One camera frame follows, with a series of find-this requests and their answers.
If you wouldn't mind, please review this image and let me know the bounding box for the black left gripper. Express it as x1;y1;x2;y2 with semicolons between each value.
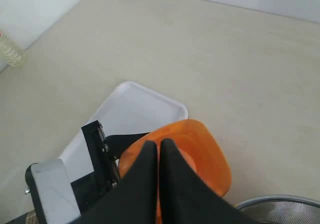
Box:
71;121;148;209

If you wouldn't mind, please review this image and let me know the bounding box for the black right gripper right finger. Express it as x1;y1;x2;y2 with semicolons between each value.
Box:
159;139;255;223

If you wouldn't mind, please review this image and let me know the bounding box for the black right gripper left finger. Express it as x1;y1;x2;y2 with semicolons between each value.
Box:
73;141;157;223

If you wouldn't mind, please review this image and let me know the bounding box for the orange dish soap pump bottle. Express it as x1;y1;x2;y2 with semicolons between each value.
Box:
119;119;232;223

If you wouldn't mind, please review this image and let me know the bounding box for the clear plastic bottle background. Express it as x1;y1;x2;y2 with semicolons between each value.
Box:
0;31;26;67

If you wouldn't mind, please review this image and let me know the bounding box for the white rectangular plastic tray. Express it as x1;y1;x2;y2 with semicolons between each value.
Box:
59;81;188;181

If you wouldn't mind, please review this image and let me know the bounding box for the stainless steel mesh colander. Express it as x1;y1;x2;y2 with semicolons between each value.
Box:
235;195;320;223

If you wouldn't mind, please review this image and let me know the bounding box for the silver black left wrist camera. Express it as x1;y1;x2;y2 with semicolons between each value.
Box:
25;159;81;223

